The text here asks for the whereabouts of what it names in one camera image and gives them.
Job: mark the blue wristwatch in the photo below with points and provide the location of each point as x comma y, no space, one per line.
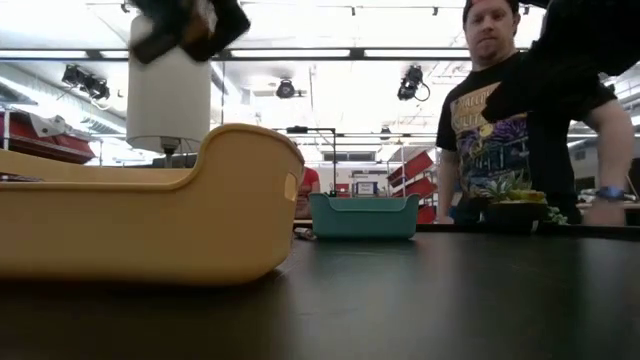
610,193

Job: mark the round black ceiling camera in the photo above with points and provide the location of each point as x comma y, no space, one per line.
285,90

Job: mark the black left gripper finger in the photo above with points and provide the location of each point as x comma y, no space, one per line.
225,27
157,45

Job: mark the red shelf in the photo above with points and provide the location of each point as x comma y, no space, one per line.
30,130

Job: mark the potted succulent plant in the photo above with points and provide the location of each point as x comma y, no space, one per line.
515,215

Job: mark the black metal stand frame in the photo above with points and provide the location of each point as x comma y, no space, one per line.
297,129

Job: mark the framed sign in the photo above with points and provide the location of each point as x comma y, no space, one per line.
365,188

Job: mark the black studio light cluster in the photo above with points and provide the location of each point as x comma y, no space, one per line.
85,80

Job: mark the red bin rack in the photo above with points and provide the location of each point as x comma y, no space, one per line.
415,167

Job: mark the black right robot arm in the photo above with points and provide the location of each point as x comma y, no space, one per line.
590,30

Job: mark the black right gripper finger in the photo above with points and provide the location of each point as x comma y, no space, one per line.
505,107

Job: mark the yellow plastic bin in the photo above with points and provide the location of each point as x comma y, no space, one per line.
150,230

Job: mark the person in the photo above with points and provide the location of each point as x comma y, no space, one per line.
311,180
492,30

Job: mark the silver battery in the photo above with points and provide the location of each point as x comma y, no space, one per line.
303,233

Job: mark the teal plastic bin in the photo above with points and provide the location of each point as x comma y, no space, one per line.
364,220

